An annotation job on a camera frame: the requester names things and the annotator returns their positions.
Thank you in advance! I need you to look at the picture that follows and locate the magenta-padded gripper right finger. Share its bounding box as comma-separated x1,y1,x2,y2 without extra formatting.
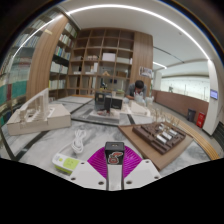
122,146,162,191

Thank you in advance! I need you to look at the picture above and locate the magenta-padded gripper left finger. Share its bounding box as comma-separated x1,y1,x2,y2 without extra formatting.
70,146,109,191

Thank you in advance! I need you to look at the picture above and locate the black charger with red print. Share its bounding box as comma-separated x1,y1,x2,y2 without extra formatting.
104,141,126,191

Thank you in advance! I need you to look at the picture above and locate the white and green power strip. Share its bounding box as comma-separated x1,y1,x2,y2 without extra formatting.
52,152,81,175

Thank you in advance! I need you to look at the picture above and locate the flat wooden board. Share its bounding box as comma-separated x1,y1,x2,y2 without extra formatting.
117,121,195,171

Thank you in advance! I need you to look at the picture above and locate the dark brown architectural model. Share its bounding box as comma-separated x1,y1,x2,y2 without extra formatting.
132,121,187,155

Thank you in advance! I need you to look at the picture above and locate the small white paper model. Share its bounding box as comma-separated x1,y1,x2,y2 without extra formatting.
128,99,152,117

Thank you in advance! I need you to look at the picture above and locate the white architectural model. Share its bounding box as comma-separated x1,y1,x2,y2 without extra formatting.
6,87,72,136

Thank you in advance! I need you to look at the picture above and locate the dark grey bin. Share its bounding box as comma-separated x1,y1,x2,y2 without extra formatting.
186,108,197,123

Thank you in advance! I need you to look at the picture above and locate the red bin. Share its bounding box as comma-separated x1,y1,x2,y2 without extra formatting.
196,112,207,129

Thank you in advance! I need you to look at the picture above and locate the person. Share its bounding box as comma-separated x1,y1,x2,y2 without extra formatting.
124,79,148,105

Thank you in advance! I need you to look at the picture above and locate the wooden cubby shelf unit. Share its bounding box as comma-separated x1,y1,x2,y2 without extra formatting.
66,28,136,98

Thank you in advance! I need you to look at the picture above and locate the tall bookshelf with books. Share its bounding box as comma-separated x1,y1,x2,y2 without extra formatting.
0,9,80,128

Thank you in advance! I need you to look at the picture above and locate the curved ceiling light strip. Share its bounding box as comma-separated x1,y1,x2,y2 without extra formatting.
13,3,211,61

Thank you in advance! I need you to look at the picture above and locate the coiled white cable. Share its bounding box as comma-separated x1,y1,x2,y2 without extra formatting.
71,128,88,155

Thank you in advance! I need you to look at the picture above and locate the wall poster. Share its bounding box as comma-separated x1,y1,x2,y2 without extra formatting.
138,66,154,80

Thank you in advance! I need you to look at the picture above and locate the wall-mounted blue screen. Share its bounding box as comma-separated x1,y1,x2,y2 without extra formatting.
209,88,220,101

